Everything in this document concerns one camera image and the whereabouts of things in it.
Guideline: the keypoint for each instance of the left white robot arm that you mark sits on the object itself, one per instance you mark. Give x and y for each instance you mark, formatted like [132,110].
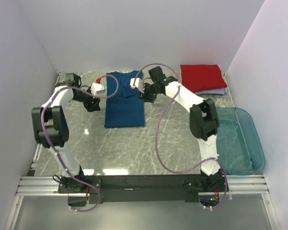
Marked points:
[51,128]

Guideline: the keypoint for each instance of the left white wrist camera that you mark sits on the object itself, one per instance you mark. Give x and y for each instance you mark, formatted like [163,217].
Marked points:
[97,88]

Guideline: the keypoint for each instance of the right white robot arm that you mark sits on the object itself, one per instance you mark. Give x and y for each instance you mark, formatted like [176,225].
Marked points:
[203,122]

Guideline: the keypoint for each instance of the teal plastic bin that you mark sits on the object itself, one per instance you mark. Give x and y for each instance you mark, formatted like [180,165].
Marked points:
[238,144]

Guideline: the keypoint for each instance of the blue t shirt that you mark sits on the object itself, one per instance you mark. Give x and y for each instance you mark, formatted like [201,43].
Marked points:
[125,108]

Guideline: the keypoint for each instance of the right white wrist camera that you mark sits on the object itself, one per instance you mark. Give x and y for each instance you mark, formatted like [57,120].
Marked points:
[137,83]

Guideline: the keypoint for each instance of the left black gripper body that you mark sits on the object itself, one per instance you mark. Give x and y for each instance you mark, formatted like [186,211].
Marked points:
[87,99]

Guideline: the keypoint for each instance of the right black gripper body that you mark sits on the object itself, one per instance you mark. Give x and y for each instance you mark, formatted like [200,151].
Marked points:
[150,93]

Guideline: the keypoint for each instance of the lavender folded t shirt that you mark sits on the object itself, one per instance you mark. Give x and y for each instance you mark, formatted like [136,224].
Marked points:
[216,91]

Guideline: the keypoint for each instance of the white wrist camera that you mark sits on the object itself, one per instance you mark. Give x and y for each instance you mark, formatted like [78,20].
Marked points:
[137,83]
[97,88]

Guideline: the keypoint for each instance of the red folded t shirt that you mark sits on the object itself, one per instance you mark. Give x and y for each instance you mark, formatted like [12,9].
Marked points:
[197,78]

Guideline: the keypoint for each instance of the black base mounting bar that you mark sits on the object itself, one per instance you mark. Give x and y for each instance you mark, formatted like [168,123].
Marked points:
[140,188]

